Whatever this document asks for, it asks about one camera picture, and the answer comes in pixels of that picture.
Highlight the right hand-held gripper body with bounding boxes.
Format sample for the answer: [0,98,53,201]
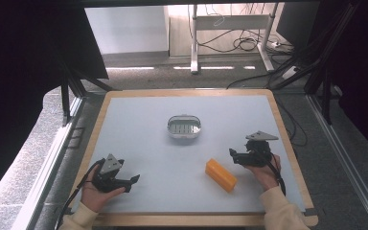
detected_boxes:
[238,129,280,168]

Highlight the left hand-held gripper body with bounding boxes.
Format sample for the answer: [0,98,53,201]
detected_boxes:
[91,153,133,194]

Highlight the person's right hand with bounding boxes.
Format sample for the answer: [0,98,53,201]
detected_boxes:
[244,153,283,193]

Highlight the person's left hand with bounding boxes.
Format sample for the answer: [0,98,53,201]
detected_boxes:
[80,164,127,214]

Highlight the orange soap bar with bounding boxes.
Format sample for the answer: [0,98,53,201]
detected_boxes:
[204,157,239,194]

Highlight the wooden framed white board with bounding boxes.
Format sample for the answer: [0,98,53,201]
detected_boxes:
[71,94,307,215]

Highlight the white power strip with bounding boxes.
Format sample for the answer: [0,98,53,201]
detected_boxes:
[281,65,299,81]

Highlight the black metal stand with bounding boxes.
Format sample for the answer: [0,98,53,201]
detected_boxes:
[267,0,362,126]
[55,54,114,127]

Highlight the black curtain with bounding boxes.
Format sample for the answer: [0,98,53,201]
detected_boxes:
[0,0,109,209]
[312,0,368,164]

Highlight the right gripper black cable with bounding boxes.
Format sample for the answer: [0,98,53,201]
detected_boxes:
[265,152,288,196]

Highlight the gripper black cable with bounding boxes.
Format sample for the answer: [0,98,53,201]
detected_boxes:
[54,158,105,230]
[265,152,288,196]

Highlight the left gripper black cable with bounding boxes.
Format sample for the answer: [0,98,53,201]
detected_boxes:
[54,158,105,230]

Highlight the aluminium rail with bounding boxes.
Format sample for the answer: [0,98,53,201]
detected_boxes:
[10,95,84,230]
[306,94,368,230]

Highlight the black floor cables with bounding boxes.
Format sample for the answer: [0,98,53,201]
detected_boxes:
[196,28,309,148]

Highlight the white desk frame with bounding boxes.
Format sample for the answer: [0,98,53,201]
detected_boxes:
[189,3,281,75]

